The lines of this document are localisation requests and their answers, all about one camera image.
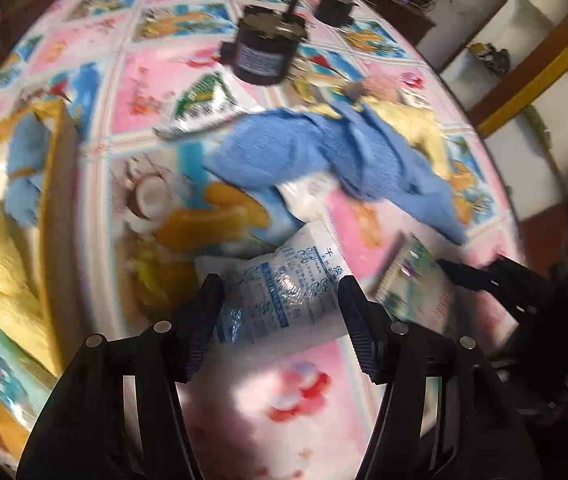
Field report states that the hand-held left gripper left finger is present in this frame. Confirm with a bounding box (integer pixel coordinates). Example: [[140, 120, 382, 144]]
[[16, 272, 225, 480]]

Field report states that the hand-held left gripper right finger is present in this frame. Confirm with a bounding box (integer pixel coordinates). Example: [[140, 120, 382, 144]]
[[337, 275, 529, 480]]

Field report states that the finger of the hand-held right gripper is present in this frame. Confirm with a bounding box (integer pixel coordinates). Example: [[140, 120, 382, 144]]
[[436, 258, 503, 295]]

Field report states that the white green herbal sachet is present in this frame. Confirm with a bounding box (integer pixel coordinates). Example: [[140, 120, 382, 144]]
[[373, 234, 460, 333]]

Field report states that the white sachet blue print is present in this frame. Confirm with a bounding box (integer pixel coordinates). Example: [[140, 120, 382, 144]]
[[194, 220, 355, 347]]

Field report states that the teal tissue packet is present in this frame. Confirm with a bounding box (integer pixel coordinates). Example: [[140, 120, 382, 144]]
[[0, 314, 56, 413]]

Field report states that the yellow cloth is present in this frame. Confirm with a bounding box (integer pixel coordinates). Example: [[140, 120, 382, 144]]
[[314, 97, 452, 183]]

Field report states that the blue knitted cloth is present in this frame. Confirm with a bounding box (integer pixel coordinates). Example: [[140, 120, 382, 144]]
[[203, 102, 469, 247]]

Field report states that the pink cloth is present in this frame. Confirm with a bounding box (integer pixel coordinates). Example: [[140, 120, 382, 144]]
[[358, 76, 401, 107]]

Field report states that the small landscape print packet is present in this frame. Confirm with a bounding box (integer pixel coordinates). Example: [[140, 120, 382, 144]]
[[153, 72, 261, 142]]

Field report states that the cartoon printed tablecloth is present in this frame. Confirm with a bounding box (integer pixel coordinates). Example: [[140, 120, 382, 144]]
[[0, 0, 525, 480]]

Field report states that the large black motor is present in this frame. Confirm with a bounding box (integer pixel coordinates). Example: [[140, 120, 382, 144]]
[[219, 0, 311, 86]]

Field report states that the small black motor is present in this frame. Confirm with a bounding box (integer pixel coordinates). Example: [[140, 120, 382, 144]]
[[315, 0, 361, 27]]

